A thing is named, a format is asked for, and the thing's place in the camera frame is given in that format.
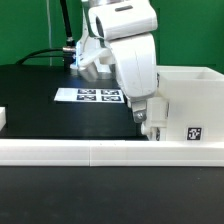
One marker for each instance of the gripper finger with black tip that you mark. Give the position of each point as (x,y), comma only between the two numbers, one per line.
(139,111)

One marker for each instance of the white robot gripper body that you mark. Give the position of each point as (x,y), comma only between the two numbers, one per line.
(136,71)

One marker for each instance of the white drawer cabinet housing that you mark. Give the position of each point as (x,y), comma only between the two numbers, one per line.
(195,98)

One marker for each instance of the white drawer box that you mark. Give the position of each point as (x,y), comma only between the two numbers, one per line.
(154,133)
(156,112)

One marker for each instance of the white front drawer box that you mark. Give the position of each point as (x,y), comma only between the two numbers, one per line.
(154,133)

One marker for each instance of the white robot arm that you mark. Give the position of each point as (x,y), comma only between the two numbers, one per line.
(105,21)

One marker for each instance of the white fiducial marker sheet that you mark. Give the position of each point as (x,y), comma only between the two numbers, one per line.
(89,95)

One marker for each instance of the white L-shaped border fence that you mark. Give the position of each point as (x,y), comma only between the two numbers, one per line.
(22,152)

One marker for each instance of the white block at left edge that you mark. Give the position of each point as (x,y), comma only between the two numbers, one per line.
(2,117)

